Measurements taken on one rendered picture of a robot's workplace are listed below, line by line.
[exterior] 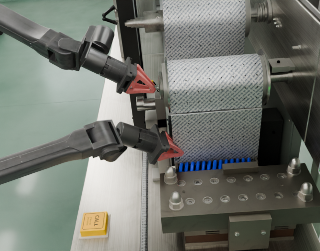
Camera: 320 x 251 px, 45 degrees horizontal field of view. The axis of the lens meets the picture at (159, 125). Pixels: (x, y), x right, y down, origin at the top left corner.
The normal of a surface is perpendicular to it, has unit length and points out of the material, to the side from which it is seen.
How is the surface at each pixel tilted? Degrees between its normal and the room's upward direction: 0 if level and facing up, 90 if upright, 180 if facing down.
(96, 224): 0
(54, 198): 0
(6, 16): 32
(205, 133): 93
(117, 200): 0
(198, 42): 92
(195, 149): 93
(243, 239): 90
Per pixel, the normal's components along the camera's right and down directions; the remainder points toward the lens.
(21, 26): 0.13, -0.43
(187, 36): 0.02, 0.59
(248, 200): -0.08, -0.82
